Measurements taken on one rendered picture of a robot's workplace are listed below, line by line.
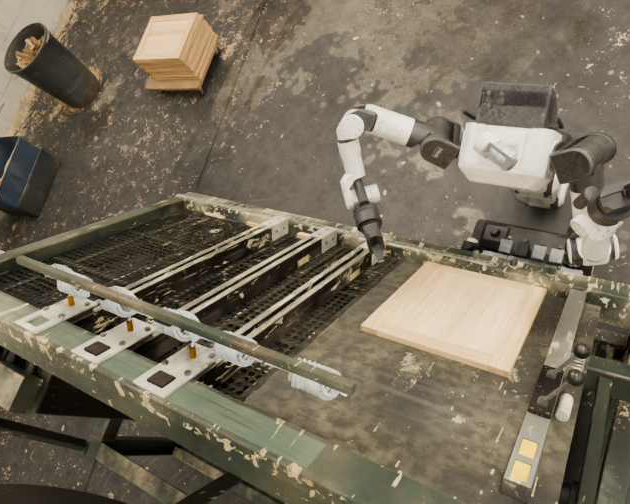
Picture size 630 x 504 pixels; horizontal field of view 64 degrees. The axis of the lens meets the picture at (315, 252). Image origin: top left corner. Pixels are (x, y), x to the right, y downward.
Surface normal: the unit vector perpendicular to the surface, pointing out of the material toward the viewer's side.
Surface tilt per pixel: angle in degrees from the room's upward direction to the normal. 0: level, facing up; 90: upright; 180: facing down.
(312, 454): 51
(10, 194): 90
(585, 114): 0
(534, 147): 23
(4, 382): 0
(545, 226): 0
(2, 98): 90
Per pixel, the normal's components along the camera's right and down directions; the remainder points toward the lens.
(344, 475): 0.00, -0.92
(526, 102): -0.51, 0.06
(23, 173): 0.89, 0.07
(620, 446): -0.41, -0.33
